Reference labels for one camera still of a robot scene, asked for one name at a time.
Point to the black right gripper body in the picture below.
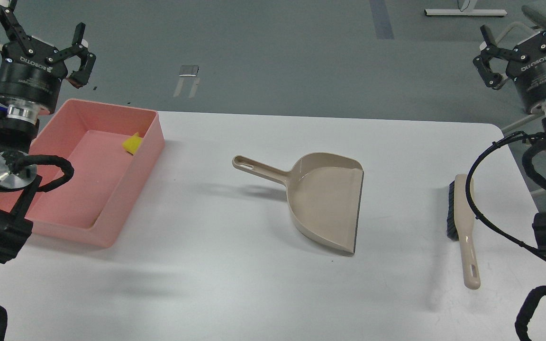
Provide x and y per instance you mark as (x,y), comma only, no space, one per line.
(529,78)

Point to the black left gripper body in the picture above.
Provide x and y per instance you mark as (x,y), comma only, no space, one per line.
(29,87)

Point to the yellow sponge piece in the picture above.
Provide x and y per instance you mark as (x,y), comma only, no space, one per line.
(132,143)

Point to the beige hand brush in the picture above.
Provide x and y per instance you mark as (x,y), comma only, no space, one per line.
(459,228)

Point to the beige plastic dustpan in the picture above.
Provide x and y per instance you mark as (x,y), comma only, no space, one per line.
(323,191)

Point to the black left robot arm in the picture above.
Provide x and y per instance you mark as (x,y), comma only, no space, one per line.
(22,175)

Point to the pink plastic bin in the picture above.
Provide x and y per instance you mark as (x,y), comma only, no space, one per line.
(94,205)

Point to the white desk base bar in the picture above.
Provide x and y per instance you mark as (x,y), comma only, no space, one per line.
(465,12)

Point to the silver floor socket plate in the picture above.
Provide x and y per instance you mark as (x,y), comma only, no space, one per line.
(188,71)

